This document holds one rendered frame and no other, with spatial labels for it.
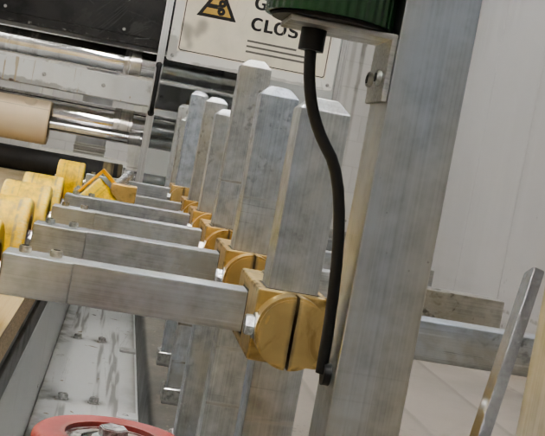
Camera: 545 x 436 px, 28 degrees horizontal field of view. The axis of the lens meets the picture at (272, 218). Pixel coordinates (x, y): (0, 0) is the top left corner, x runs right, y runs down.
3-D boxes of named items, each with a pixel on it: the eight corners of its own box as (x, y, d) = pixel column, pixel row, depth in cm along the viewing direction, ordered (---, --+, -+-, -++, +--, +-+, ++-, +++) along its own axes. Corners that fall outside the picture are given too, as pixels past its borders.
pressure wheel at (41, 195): (55, 173, 128) (45, 212, 121) (48, 227, 132) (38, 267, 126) (4, 164, 127) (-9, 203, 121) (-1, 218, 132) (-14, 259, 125)
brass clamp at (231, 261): (260, 294, 111) (270, 246, 110) (278, 317, 97) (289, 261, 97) (201, 285, 110) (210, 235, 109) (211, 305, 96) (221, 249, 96)
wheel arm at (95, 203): (377, 267, 160) (381, 243, 160) (382, 270, 157) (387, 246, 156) (36, 208, 153) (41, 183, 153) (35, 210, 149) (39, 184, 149)
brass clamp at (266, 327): (298, 341, 86) (310, 278, 86) (330, 379, 73) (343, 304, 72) (222, 328, 85) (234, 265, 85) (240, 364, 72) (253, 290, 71)
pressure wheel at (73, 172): (82, 176, 220) (78, 208, 225) (87, 156, 227) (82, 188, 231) (53, 170, 219) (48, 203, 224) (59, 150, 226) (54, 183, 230)
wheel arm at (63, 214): (422, 291, 135) (427, 263, 135) (430, 296, 132) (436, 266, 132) (19, 223, 128) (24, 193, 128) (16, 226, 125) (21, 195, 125)
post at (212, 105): (175, 387, 179) (227, 99, 176) (176, 393, 175) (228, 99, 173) (154, 384, 178) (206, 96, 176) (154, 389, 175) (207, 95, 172)
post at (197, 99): (167, 318, 228) (208, 93, 226) (168, 322, 225) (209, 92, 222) (150, 316, 228) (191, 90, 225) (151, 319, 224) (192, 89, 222)
